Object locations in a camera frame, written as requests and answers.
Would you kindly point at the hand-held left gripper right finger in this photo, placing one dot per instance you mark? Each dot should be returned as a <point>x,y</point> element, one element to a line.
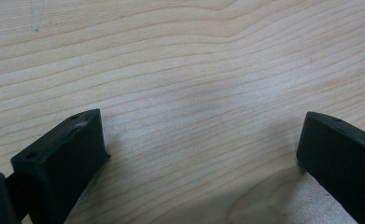
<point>342,161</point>

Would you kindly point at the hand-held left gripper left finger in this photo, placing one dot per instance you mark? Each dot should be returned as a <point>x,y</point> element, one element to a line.
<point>62,161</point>

